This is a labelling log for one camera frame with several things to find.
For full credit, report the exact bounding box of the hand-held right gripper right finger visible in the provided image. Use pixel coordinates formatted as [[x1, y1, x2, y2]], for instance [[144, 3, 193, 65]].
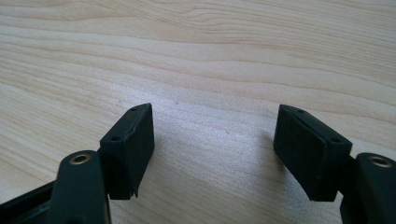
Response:
[[273, 104, 353, 203]]

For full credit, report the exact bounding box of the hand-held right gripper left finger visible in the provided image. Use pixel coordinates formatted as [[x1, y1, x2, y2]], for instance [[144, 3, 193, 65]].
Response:
[[98, 103, 156, 201]]

